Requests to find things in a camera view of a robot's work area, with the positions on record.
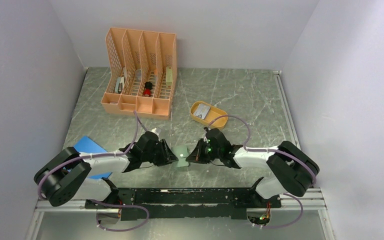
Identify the blue notebook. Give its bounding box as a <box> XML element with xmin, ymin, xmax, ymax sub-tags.
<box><xmin>73</xmin><ymin>136</ymin><xmax>112</xmax><ymax>180</ymax></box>

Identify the pale green eraser box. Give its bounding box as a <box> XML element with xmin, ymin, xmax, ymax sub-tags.
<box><xmin>165</xmin><ymin>66</ymin><xmax>173</xmax><ymax>88</ymax></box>

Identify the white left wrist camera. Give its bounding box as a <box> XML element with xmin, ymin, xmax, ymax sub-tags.
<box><xmin>151</xmin><ymin>127</ymin><xmax>162</xmax><ymax>136</ymax></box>

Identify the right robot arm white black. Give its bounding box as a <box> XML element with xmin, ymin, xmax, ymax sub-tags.
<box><xmin>186</xmin><ymin>128</ymin><xmax>320</xmax><ymax>207</ymax></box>

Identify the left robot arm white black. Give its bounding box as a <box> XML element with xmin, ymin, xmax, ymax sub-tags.
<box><xmin>33</xmin><ymin>131</ymin><xmax>178</xmax><ymax>208</ymax></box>

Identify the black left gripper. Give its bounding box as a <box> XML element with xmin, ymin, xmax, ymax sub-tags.
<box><xmin>141</xmin><ymin>138</ymin><xmax>179</xmax><ymax>166</ymax></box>

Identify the aluminium rail frame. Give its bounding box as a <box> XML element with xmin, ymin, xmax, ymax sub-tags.
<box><xmin>34</xmin><ymin>67</ymin><xmax>333</xmax><ymax>240</ymax></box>

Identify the grey white utility knife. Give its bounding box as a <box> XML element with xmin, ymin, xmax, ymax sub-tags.
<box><xmin>114</xmin><ymin>75</ymin><xmax>126</xmax><ymax>94</ymax></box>

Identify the card in yellow tray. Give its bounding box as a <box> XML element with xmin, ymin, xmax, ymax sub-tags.
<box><xmin>193</xmin><ymin>103</ymin><xmax>211</xmax><ymax>120</ymax></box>

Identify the red black small bottle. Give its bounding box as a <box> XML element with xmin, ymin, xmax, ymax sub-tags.
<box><xmin>142</xmin><ymin>81</ymin><xmax>153</xmax><ymax>97</ymax></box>

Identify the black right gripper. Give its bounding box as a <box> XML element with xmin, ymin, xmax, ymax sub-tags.
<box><xmin>185</xmin><ymin>138</ymin><xmax>222</xmax><ymax>164</ymax></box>

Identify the yellow oval tray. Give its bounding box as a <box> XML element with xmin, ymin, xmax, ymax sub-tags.
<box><xmin>189</xmin><ymin>101</ymin><xmax>229</xmax><ymax>130</ymax></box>

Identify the peach plastic file organizer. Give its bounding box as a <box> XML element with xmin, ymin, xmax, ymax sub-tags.
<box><xmin>101</xmin><ymin>27</ymin><xmax>178</xmax><ymax>120</ymax></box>

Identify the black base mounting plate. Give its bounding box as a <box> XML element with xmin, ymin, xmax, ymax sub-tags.
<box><xmin>84</xmin><ymin>187</ymin><xmax>282</xmax><ymax>222</ymax></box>

